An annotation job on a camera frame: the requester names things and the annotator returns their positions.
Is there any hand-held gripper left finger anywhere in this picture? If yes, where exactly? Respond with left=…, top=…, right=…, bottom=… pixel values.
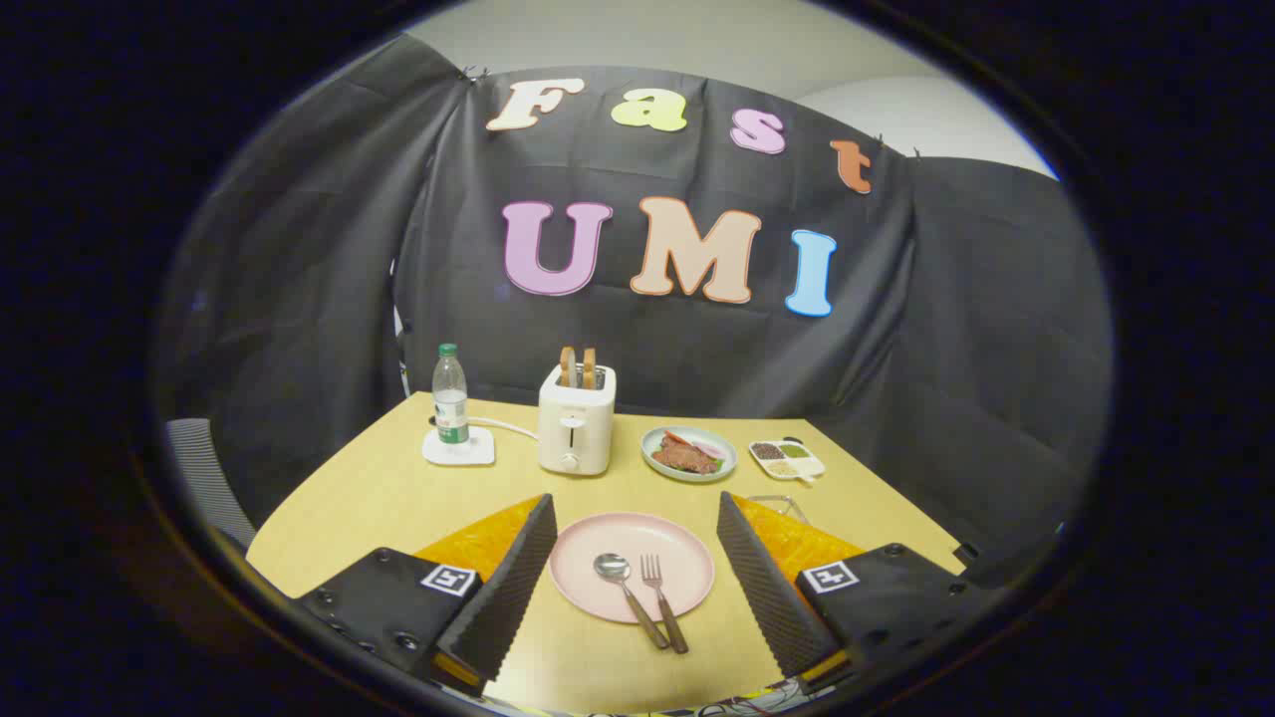
left=299, top=493, right=559, bottom=698

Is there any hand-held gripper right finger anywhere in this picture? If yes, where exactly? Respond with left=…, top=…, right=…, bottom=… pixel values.
left=716, top=491, right=982, bottom=683

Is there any metal fork wooden handle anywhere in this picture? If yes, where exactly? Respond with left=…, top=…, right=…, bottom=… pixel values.
left=640, top=554, right=690, bottom=655

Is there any metal spoon wooden handle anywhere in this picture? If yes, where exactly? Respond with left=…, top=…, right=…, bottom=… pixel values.
left=594, top=553, right=671, bottom=650

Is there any pink plate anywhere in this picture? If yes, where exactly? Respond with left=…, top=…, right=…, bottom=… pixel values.
left=549, top=512, right=716, bottom=625

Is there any white divided condiment dish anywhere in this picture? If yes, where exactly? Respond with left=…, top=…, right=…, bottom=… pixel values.
left=748, top=437, right=827, bottom=486

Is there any white square coaster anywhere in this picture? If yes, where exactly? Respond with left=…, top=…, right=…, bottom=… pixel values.
left=422, top=426, right=496, bottom=467

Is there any brown meat slice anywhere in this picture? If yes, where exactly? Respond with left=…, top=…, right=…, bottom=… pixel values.
left=652, top=435, right=720, bottom=475

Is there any pale green food plate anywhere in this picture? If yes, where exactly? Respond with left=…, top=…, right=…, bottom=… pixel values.
left=640, top=426, right=739, bottom=484

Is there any white toaster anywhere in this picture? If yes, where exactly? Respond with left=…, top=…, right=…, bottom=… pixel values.
left=538, top=364, right=618, bottom=477

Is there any clear water bottle green cap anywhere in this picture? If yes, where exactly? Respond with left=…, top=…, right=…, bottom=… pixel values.
left=432, top=344, right=470, bottom=446

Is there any black backdrop cloth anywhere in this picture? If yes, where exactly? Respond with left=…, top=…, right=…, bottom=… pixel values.
left=154, top=35, right=1112, bottom=589

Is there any metal wire cutlery basket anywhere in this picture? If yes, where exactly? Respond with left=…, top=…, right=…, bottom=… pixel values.
left=747, top=494, right=811, bottom=525

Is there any white toaster cable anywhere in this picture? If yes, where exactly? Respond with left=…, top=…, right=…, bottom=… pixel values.
left=466, top=415, right=540, bottom=442

